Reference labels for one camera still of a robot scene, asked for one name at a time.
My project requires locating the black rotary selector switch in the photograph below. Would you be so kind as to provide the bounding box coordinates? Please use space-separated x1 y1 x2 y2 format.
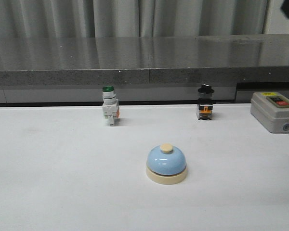
197 84 214 120

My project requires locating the grey stone counter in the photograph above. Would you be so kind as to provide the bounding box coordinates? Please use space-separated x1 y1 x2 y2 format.
0 34 289 106

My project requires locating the blue and cream desk bell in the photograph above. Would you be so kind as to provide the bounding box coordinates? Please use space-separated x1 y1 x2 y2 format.
145 143 188 185

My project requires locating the grey curtain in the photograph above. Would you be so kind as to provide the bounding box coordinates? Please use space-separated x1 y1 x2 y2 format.
0 0 289 39

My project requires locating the green push button switch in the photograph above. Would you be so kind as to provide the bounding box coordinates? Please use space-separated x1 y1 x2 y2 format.
102 86 120 126

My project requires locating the grey power switch box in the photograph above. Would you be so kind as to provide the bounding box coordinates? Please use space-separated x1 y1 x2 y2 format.
250 92 289 133

